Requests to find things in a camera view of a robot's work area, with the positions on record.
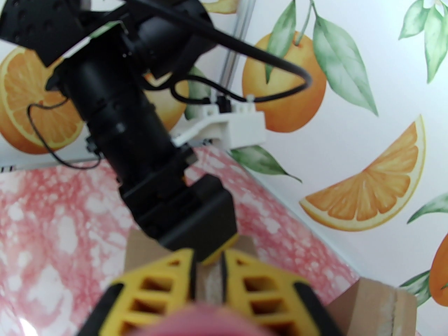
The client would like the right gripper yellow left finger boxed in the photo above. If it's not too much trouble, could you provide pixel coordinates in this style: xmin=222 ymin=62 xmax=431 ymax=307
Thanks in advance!
xmin=75 ymin=248 xmax=196 ymax=336

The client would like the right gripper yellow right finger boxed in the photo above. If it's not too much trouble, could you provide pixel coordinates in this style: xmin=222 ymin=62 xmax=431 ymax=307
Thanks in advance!
xmin=221 ymin=249 xmax=345 ymax=336

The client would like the pink utility knife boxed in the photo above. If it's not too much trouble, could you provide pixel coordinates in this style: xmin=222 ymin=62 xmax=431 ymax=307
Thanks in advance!
xmin=164 ymin=305 xmax=268 ymax=336

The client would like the thin black wire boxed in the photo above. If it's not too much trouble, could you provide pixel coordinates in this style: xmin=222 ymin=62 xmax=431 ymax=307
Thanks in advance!
xmin=28 ymin=100 xmax=104 ymax=169

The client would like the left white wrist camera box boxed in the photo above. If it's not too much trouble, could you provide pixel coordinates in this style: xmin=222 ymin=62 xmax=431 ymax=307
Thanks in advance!
xmin=171 ymin=96 xmax=266 ymax=152

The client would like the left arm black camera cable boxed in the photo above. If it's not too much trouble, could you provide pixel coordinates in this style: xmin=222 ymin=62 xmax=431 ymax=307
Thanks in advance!
xmin=75 ymin=0 xmax=313 ymax=103

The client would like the left aluminium frame post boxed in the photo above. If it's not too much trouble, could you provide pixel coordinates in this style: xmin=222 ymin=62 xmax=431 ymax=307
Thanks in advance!
xmin=219 ymin=0 xmax=263 ymax=97

